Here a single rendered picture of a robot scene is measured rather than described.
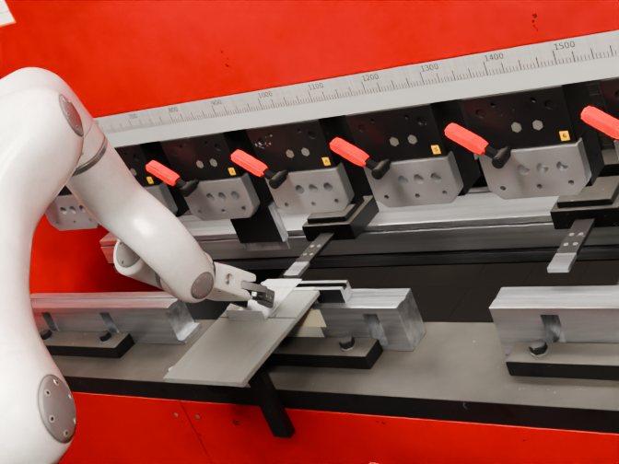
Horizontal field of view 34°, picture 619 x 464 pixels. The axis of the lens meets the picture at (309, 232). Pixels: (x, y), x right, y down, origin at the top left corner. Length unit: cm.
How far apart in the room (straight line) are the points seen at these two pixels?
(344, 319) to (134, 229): 47
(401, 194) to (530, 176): 22
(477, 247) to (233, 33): 65
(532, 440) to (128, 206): 72
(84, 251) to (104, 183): 117
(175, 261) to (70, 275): 111
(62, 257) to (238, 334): 91
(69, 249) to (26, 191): 142
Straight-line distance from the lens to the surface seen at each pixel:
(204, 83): 167
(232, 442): 203
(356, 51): 148
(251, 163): 164
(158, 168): 178
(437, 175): 154
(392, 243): 201
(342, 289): 180
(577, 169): 143
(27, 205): 121
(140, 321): 216
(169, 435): 215
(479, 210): 192
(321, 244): 197
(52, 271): 259
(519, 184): 147
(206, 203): 180
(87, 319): 229
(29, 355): 105
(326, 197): 164
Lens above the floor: 183
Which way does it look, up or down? 24 degrees down
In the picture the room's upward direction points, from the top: 23 degrees counter-clockwise
